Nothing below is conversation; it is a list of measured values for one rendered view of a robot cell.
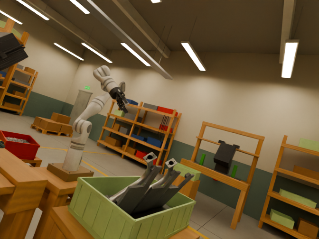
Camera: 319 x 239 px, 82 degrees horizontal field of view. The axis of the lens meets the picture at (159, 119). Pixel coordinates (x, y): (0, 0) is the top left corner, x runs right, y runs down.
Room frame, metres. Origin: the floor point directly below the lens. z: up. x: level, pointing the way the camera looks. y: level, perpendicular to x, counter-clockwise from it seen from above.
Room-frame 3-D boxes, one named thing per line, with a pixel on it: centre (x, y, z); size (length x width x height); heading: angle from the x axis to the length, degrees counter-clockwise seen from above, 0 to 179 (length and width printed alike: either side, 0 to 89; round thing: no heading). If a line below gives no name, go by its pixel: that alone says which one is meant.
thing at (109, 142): (6.91, 0.72, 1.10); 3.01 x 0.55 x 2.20; 56
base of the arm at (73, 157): (1.22, 0.46, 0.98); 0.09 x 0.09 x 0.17; 65
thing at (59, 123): (7.08, 3.73, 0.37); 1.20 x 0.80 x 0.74; 154
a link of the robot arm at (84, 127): (1.22, 0.46, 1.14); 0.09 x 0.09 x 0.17; 84
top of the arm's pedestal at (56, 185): (1.22, 0.45, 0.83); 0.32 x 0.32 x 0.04; 63
